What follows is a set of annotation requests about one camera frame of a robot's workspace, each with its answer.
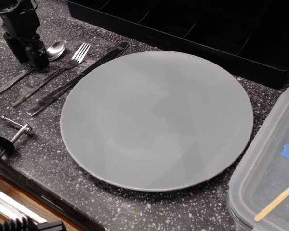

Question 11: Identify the clear plastic lidded container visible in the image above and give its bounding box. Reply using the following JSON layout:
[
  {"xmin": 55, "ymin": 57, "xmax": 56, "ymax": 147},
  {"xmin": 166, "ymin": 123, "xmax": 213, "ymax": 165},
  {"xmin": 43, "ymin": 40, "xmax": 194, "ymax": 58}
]
[{"xmin": 227, "ymin": 87, "xmax": 289, "ymax": 231}]

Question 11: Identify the silver fork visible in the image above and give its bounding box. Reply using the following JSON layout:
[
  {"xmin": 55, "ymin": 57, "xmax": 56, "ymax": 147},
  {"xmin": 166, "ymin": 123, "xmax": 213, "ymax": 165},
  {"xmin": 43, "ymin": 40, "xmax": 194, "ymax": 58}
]
[{"xmin": 11, "ymin": 43, "xmax": 90, "ymax": 107}]

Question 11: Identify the silver table knife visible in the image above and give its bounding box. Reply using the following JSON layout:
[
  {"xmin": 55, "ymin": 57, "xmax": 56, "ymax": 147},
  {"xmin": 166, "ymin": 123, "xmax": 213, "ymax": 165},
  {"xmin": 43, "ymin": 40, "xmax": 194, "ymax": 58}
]
[{"xmin": 26, "ymin": 42, "xmax": 129, "ymax": 116}]

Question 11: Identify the black compartment tray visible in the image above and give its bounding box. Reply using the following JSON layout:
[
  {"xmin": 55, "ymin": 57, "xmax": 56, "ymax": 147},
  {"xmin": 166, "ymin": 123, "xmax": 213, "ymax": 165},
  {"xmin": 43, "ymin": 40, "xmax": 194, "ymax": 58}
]
[{"xmin": 67, "ymin": 0, "xmax": 289, "ymax": 89}]

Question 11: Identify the silver spoon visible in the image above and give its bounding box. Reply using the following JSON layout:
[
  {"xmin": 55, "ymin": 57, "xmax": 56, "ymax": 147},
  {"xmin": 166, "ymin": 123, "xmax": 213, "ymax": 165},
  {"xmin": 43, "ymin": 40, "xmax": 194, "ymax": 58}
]
[{"xmin": 0, "ymin": 39, "xmax": 66, "ymax": 95}]

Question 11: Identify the grey round plate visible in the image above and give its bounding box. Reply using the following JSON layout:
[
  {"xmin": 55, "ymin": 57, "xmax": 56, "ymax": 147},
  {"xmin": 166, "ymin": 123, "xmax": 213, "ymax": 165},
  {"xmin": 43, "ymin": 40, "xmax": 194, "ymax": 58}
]
[{"xmin": 60, "ymin": 51, "xmax": 253, "ymax": 192}]

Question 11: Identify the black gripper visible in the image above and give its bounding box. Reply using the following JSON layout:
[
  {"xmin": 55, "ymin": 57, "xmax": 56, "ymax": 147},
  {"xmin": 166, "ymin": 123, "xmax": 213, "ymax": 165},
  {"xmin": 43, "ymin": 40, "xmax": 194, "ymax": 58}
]
[{"xmin": 0, "ymin": 0, "xmax": 49, "ymax": 71}]

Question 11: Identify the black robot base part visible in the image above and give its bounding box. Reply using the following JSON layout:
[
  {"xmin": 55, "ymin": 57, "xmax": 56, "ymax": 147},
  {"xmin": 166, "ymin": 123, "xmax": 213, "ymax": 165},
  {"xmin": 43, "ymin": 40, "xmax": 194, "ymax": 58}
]
[{"xmin": 0, "ymin": 217, "xmax": 67, "ymax": 231}]

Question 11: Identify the aluminium rail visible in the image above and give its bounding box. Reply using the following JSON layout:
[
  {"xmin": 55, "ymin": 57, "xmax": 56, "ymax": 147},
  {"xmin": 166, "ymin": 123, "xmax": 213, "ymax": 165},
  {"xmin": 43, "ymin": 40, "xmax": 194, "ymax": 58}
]
[{"xmin": 0, "ymin": 191, "xmax": 48, "ymax": 224}]

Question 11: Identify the wooden stick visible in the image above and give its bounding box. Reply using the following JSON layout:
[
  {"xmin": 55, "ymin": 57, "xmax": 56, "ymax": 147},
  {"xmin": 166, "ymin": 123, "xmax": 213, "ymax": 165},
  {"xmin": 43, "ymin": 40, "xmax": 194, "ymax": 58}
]
[{"xmin": 254, "ymin": 187, "xmax": 289, "ymax": 222}]

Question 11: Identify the metal screw clamp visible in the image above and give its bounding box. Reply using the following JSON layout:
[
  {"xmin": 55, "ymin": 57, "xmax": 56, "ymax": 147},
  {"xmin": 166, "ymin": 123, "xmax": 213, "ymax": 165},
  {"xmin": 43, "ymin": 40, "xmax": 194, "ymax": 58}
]
[{"xmin": 0, "ymin": 115, "xmax": 33, "ymax": 159}]

